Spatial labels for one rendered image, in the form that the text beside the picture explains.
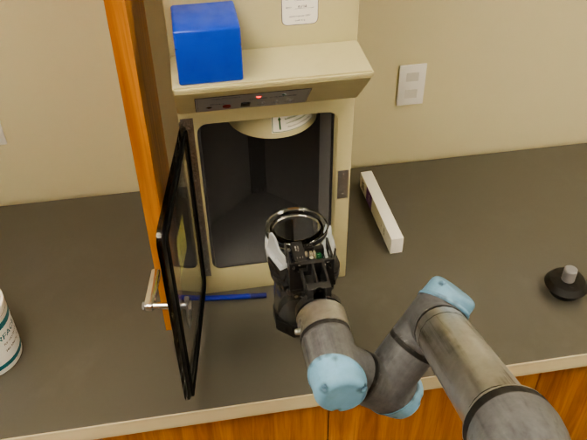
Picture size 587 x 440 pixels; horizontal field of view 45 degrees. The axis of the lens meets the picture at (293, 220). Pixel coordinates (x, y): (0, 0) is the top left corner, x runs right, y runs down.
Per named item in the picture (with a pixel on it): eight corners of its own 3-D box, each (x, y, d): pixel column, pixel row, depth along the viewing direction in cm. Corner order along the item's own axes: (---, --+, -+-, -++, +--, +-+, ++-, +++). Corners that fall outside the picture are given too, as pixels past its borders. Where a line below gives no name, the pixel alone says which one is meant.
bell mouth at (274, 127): (223, 95, 145) (221, 72, 142) (307, 87, 147) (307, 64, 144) (231, 143, 132) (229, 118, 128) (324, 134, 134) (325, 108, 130)
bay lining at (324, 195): (204, 196, 168) (189, 62, 145) (311, 185, 171) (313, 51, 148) (212, 267, 149) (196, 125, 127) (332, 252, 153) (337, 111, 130)
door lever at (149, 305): (182, 276, 123) (180, 264, 122) (175, 316, 116) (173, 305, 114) (151, 276, 123) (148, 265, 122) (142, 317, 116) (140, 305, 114)
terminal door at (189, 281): (205, 283, 150) (184, 121, 124) (189, 404, 126) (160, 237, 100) (202, 283, 150) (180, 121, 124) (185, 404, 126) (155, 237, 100)
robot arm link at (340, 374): (346, 422, 99) (300, 404, 94) (329, 361, 107) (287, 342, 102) (385, 391, 95) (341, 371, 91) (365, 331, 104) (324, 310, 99)
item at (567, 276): (535, 278, 157) (541, 257, 152) (573, 273, 158) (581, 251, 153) (553, 308, 150) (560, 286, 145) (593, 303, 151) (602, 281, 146)
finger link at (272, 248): (266, 214, 119) (297, 244, 113) (268, 240, 123) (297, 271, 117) (251, 221, 118) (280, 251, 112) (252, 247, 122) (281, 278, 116)
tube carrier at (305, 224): (267, 299, 138) (261, 210, 125) (321, 292, 139) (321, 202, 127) (275, 339, 130) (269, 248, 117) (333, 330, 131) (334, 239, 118)
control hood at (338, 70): (175, 107, 124) (168, 55, 117) (355, 90, 128) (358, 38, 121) (178, 143, 115) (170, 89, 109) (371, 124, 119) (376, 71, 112)
